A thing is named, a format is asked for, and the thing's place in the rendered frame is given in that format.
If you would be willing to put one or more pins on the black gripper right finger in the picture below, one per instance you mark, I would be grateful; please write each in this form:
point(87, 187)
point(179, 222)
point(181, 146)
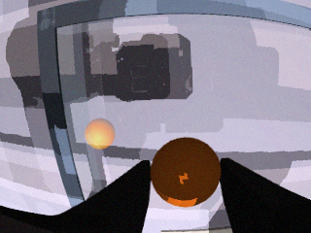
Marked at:
point(255, 204)

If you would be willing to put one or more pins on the brown ball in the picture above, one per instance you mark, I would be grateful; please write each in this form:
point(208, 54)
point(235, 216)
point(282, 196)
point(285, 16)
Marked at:
point(185, 172)

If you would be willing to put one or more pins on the translucent orange ball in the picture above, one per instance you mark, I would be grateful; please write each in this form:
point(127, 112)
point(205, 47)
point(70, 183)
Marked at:
point(100, 133)

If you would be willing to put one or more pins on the low clear glass wall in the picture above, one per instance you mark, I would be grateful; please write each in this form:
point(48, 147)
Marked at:
point(73, 84)

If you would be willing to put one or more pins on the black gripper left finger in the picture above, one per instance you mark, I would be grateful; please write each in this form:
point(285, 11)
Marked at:
point(118, 208)

